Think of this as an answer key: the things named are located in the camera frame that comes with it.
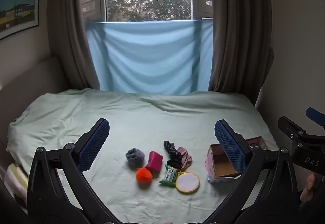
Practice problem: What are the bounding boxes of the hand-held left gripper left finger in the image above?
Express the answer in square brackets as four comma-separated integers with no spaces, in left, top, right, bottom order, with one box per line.
[27,118,120,224]

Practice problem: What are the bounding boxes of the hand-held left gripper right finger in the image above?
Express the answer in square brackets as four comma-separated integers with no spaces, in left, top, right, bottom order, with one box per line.
[203,119,300,224]

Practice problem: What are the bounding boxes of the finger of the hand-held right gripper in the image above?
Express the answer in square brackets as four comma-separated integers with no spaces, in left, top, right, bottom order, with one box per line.
[306,107,325,128]
[277,116,309,139]

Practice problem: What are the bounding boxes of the cardboard box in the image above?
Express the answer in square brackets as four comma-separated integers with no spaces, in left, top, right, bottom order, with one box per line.
[205,136,269,184]

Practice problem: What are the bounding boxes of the grey sock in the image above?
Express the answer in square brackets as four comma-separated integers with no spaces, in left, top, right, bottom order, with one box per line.
[125,148,145,170]

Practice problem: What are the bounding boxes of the pink scrunchie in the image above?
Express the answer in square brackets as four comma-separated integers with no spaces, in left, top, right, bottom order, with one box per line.
[177,147,193,172]

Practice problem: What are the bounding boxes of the yellow round powder puff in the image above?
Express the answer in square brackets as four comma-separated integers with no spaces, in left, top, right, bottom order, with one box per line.
[176,171,200,194]

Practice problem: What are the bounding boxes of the orange pom-pom ball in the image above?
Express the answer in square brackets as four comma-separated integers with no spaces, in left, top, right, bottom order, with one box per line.
[135,167,153,184]

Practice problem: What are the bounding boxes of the plain black scrunchie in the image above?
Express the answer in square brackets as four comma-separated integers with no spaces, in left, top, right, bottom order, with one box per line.
[166,155,182,169]

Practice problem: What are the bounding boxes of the black patterned scrunchie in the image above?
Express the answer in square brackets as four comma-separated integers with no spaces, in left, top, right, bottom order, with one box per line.
[163,141,182,159]

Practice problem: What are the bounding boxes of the magenta fabric pouch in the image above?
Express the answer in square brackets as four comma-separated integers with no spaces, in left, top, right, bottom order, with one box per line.
[145,151,163,172]

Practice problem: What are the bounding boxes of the person's right hand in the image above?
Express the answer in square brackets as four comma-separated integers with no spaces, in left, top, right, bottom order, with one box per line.
[300,173,317,203]

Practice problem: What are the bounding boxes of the light green bed sheet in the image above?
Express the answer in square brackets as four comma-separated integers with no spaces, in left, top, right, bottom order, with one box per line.
[6,88,283,224]

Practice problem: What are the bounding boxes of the white folded towels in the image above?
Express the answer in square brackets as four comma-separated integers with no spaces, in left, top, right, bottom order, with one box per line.
[3,162,30,209]

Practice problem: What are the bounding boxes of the beige padded headboard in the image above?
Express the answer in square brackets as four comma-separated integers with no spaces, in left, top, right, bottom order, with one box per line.
[0,56,68,123]

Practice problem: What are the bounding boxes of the light blue hanging cloth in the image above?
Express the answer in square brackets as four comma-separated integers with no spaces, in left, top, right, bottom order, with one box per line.
[86,19,215,96]

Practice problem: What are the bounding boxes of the brown curtain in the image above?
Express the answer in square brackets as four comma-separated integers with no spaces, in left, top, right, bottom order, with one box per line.
[47,0,102,90]
[208,0,275,93]

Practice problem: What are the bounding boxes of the framed wall picture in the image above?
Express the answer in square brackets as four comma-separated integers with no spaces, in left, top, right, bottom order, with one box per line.
[0,0,41,41]

